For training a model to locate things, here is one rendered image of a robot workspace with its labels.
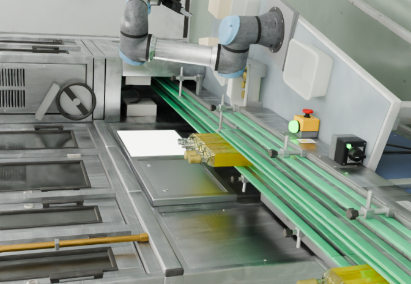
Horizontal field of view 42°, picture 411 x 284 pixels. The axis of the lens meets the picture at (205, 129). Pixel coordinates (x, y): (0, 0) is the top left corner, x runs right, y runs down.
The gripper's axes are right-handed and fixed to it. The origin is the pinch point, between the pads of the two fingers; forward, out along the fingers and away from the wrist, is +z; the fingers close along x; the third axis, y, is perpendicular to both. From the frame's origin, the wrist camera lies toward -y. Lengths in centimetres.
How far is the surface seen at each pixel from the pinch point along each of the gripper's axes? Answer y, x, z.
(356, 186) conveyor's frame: -152, 0, 6
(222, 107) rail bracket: -67, 23, -3
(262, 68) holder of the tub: -58, 8, 15
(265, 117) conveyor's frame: -83, 18, 9
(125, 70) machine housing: 15, 47, -30
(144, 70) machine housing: 15, 47, -19
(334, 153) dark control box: -132, 2, 10
